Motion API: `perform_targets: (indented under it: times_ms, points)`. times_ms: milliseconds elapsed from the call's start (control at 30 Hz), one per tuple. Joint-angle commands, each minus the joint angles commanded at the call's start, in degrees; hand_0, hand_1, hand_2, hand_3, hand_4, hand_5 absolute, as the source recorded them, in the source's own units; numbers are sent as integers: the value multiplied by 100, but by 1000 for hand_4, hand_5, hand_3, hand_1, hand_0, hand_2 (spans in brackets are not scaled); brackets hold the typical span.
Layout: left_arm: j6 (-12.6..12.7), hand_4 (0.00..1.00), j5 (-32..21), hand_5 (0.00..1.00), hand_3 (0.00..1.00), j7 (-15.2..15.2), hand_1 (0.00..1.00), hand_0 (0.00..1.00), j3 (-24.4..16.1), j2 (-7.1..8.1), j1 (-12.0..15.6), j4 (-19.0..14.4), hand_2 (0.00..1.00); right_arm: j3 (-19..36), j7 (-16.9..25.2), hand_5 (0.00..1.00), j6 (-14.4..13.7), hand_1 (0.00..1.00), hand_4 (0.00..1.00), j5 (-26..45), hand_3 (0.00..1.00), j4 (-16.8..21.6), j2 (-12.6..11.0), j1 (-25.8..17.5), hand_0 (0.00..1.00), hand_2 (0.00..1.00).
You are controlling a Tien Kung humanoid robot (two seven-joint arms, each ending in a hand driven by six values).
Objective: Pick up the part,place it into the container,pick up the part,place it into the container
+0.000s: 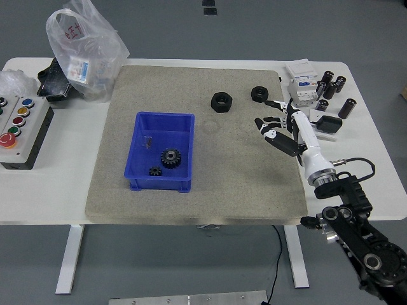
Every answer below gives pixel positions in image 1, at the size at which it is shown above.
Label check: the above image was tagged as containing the white circuit breaker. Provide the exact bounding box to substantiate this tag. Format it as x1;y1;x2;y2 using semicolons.
284;59;321;109

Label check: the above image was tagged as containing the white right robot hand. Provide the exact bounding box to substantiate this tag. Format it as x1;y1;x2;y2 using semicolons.
254;98;337;179

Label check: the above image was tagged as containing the clear plastic shopping bag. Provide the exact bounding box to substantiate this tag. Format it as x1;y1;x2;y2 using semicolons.
46;0;130;103

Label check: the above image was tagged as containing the clear bubble wrap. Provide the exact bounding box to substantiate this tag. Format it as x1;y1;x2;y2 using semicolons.
0;69;39;98

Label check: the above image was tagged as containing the black flat device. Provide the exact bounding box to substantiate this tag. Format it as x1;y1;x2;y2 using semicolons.
37;57;74;103

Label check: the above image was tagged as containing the silver metal plate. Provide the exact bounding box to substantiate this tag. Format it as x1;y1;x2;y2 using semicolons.
108;290;270;305

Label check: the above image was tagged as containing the blue plastic box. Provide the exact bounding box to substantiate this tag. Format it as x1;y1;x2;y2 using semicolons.
123;111;195;194

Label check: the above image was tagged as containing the grey five-button control box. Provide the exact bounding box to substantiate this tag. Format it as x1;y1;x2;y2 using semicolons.
0;96;55;170

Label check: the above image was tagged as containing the grey-brown mat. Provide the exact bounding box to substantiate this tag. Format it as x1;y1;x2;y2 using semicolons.
85;65;308;226

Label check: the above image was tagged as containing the white table leg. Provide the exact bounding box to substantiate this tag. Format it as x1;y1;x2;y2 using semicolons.
282;224;310;289
55;224;85;295

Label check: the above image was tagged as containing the large black gear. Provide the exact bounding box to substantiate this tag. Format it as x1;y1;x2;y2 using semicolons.
160;148;183;170

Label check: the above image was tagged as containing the thin black hanging cable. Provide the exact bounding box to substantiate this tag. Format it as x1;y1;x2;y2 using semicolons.
265;224;284;305

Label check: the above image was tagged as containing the small black hex nut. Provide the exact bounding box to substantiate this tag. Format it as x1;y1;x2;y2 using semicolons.
250;85;271;102

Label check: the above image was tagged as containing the large black hex nut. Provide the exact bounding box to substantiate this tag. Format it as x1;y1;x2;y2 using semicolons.
210;91;234;114

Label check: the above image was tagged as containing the white and blue carton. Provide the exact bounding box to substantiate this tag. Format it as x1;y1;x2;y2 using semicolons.
68;57;92;85

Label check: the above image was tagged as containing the black power adapter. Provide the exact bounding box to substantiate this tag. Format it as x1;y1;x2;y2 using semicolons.
315;115;344;133

